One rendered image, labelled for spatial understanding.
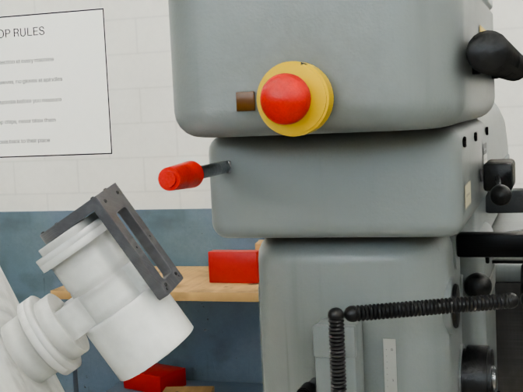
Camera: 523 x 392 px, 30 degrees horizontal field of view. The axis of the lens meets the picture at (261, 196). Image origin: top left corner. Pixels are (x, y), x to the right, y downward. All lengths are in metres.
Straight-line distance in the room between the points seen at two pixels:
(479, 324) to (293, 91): 0.47
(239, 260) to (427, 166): 4.07
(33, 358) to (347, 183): 0.34
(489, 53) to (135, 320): 0.35
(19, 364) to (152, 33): 4.99
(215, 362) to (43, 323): 5.02
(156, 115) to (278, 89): 4.90
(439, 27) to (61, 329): 0.37
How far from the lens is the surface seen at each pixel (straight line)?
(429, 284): 0.95
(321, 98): 0.78
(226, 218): 0.93
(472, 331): 1.13
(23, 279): 6.14
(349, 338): 0.91
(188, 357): 5.77
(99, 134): 5.80
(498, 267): 1.39
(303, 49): 0.80
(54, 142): 5.94
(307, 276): 0.95
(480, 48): 0.81
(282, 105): 0.75
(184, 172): 0.80
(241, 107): 0.81
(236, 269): 4.94
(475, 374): 1.06
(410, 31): 0.79
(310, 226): 0.91
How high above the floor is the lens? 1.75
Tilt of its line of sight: 5 degrees down
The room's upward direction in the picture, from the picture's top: 3 degrees counter-clockwise
